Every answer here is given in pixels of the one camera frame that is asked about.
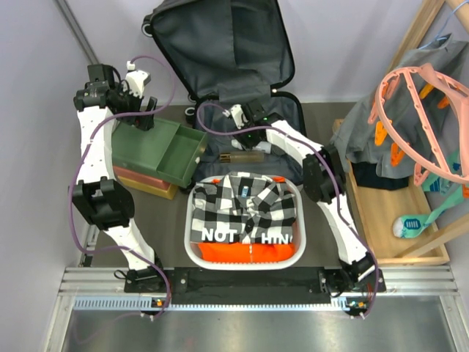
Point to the wooden clothes rack frame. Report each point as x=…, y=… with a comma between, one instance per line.
x=445, y=124

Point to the black white checked shirt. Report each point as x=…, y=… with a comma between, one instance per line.
x=244, y=208

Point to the green drawer box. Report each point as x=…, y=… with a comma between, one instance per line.
x=158, y=161

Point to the orange garment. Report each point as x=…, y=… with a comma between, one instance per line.
x=245, y=251

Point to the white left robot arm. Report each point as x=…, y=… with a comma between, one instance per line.
x=96, y=193

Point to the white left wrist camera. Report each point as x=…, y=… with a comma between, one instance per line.
x=136, y=80

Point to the white teal sock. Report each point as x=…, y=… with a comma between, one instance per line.
x=406, y=227

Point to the frosted bottle gold cap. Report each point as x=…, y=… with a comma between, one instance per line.
x=242, y=157

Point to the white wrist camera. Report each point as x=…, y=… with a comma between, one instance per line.
x=236, y=113
x=136, y=80

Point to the grey shirt on hanger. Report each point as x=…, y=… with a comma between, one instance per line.
x=355, y=138

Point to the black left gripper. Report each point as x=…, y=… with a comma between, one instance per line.
x=138, y=113

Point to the white black space suitcase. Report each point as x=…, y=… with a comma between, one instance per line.
x=224, y=53

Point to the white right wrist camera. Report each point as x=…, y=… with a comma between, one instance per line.
x=236, y=113

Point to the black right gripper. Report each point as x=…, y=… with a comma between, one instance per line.
x=248, y=137

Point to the light blue wire hanger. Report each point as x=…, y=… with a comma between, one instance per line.
x=440, y=31

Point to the aluminium rail frame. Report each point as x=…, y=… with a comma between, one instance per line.
x=423, y=309

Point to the pink round clip hanger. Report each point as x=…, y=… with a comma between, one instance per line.
x=457, y=97

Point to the dark navy folded cloth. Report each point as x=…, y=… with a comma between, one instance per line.
x=366, y=176

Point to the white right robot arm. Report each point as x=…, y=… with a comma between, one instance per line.
x=324, y=182

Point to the white plastic basket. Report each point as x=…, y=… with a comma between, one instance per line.
x=188, y=220

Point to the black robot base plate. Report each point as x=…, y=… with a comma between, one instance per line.
x=294, y=285

